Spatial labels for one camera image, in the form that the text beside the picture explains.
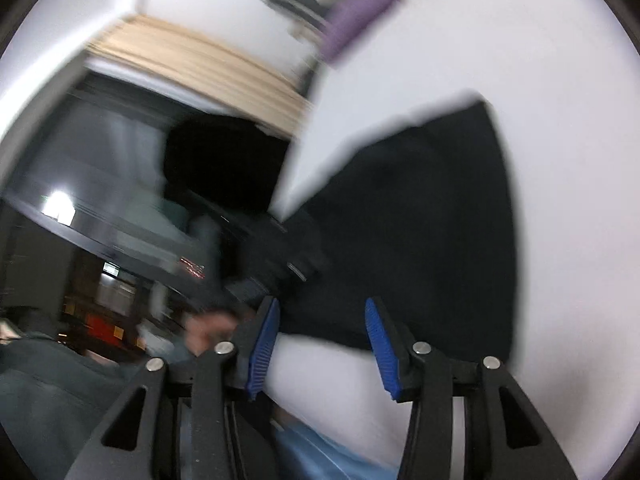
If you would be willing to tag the person's blue clothing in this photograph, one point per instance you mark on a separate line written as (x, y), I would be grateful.
(325, 455)

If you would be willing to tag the beige curtain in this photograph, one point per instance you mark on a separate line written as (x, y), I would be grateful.
(200, 70)

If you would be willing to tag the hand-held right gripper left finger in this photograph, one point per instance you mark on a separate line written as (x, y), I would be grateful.
(262, 345)

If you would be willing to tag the black denim pants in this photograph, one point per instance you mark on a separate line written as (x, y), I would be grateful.
(425, 230)

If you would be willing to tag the person's left hand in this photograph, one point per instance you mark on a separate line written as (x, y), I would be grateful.
(207, 330)

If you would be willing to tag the glass window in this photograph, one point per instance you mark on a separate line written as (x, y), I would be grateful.
(100, 185)

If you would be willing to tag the bed with white sheet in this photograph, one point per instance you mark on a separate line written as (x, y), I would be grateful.
(550, 110)

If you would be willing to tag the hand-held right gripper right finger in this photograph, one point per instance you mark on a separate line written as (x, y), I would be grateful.
(382, 350)

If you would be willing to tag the purple cushion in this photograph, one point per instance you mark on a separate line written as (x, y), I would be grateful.
(357, 17)

